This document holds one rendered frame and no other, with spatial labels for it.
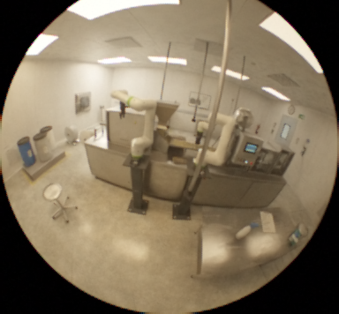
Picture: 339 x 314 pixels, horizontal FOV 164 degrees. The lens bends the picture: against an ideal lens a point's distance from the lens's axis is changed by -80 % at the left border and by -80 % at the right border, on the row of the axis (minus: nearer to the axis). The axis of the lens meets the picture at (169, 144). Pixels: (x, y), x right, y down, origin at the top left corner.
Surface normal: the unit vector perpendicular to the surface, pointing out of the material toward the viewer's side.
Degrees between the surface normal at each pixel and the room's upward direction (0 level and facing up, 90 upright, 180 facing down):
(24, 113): 90
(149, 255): 0
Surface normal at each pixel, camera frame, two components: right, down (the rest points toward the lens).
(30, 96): 0.98, 0.20
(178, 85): -0.15, 0.41
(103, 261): 0.15, -0.89
